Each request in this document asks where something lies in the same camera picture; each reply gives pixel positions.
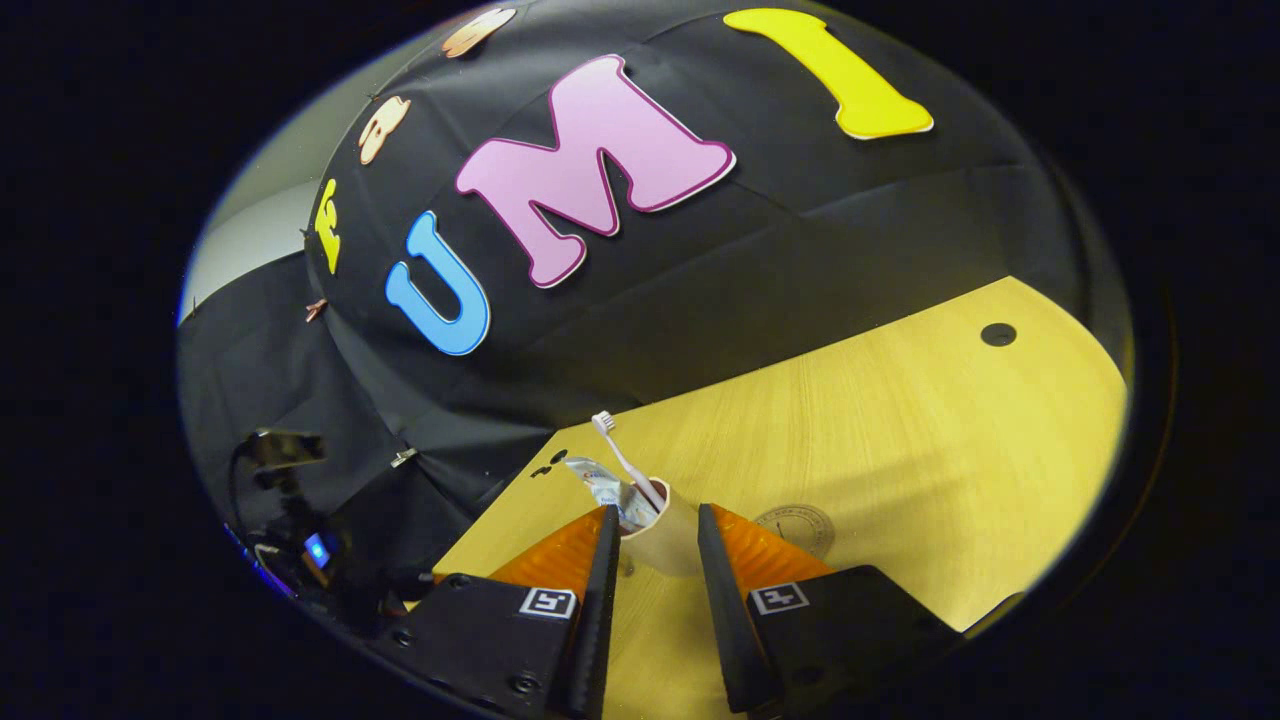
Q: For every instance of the small silver cloth clip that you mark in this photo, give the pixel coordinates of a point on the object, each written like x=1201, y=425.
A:
x=403, y=457

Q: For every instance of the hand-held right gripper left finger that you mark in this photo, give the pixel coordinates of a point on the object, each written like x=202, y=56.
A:
x=598, y=620

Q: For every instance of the wooden desktop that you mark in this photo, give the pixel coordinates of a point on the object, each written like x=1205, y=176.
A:
x=900, y=450

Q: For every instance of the white toothpaste tube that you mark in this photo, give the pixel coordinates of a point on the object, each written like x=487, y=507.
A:
x=605, y=487

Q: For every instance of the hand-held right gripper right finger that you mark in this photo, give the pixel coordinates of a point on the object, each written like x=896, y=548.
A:
x=730, y=630

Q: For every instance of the small copper cloth clip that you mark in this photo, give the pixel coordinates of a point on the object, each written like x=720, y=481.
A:
x=316, y=310

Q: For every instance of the white toothbrush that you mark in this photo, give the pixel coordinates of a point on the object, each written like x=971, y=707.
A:
x=625, y=462

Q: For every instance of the round brown coaster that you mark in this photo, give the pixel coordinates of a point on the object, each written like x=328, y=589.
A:
x=800, y=525

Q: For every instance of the cream cup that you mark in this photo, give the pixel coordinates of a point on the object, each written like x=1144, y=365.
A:
x=675, y=545

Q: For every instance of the black backdrop cloth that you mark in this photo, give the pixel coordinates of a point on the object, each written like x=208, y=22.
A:
x=750, y=260

